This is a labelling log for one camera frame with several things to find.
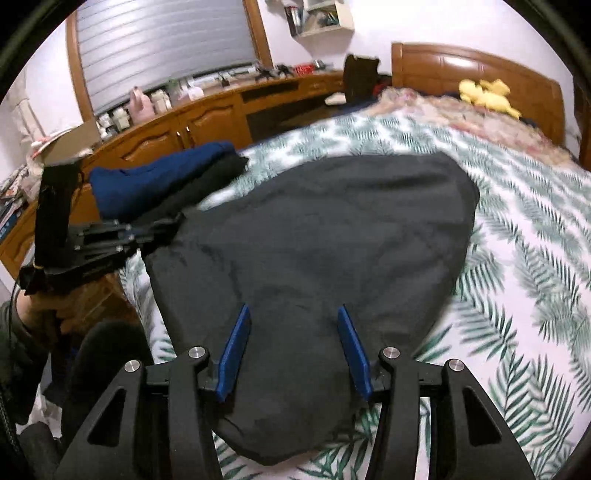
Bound wooden window frame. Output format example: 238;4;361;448
65;0;275;121

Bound pink bottle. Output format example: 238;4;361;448
130;88;153;123

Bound white wall shelf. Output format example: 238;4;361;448
284;0;355;38

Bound floral quilt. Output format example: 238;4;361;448
369;85;578;162

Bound stack of magazines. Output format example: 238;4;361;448
0;164;33;241

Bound person's left hand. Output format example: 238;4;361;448
18;291;88;352

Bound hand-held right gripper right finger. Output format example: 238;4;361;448
337;305;536;480

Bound black jacket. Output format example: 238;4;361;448
143;151;481;466

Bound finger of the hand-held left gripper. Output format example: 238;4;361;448
71;213;185;243
76;228;178;266

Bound navy folded clothes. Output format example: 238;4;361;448
89;141;238;220

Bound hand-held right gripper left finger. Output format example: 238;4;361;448
54;305;252;480

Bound yellow plush toy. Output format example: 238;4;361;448
458;78;522;118

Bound leaf print bed sheet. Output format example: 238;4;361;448
117;111;591;480

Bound black bag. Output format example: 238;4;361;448
344;54;382;100

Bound wooden headboard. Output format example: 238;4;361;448
392;41;568;144

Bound wooden desk cabinet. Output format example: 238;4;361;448
0;69;347;324

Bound person's left forearm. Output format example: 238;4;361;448
0;300;51;425

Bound grey window blind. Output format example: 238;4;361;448
74;0;259;116

